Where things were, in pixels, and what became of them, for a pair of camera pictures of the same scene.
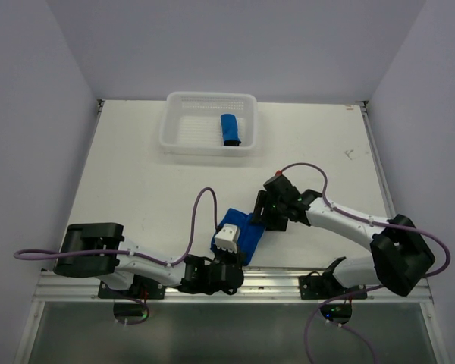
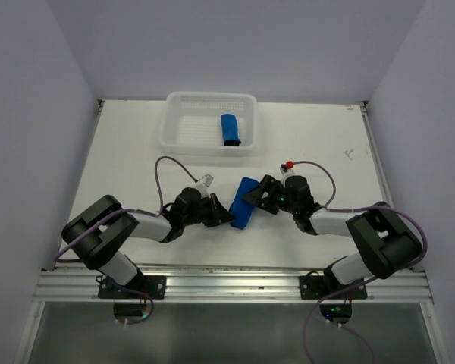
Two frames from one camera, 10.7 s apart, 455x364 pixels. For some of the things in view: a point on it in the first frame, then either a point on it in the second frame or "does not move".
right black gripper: (264, 199) to (270, 185)
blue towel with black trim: (230, 130) does not move
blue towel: (249, 234) to (240, 210)
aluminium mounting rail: (260, 287) does not move
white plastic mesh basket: (191, 125) does not move
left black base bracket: (140, 290) does not move
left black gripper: (236, 258) to (219, 214)
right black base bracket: (327, 287) does not move
